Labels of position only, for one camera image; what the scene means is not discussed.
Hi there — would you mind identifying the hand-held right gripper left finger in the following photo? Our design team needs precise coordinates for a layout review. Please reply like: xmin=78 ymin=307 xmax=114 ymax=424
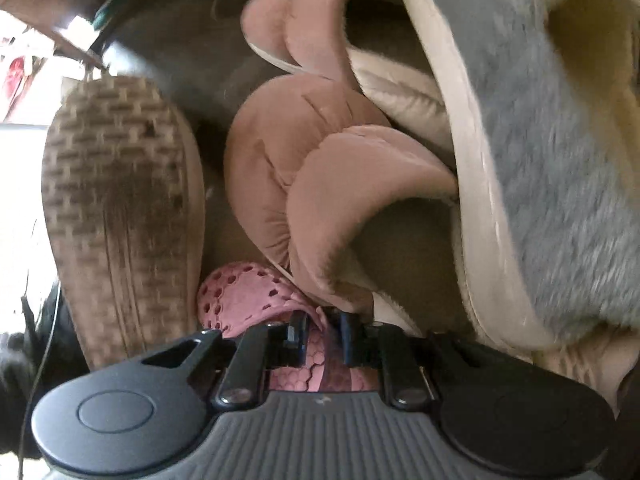
xmin=141 ymin=311 xmax=308 ymax=410

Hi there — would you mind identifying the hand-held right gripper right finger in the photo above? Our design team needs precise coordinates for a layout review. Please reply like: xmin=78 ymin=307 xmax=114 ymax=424
xmin=339 ymin=313 xmax=493 ymax=410

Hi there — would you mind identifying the pink clog smiley charm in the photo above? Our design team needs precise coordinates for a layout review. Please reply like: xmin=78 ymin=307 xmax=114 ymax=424
xmin=197 ymin=262 xmax=382 ymax=394

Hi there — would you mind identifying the grey furry slipper beige sole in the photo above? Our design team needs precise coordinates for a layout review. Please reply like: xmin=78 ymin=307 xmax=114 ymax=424
xmin=41 ymin=74 xmax=207 ymax=374
xmin=395 ymin=0 xmax=640 ymax=403

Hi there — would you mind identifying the pink padded slipper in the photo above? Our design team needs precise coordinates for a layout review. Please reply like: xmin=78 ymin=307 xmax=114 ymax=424
xmin=240 ymin=0 xmax=453 ymax=153
xmin=223 ymin=76 xmax=467 ymax=338

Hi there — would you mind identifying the black furry panda slipper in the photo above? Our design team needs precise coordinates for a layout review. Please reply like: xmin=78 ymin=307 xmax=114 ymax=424
xmin=0 ymin=280 xmax=93 ymax=461

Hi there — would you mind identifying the orange wooden cabinet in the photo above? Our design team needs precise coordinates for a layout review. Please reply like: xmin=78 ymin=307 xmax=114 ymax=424
xmin=0 ymin=0 xmax=151 ymax=70

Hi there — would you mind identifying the thin black cable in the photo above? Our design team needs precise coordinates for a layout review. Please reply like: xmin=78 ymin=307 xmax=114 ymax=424
xmin=15 ymin=220 xmax=63 ymax=478

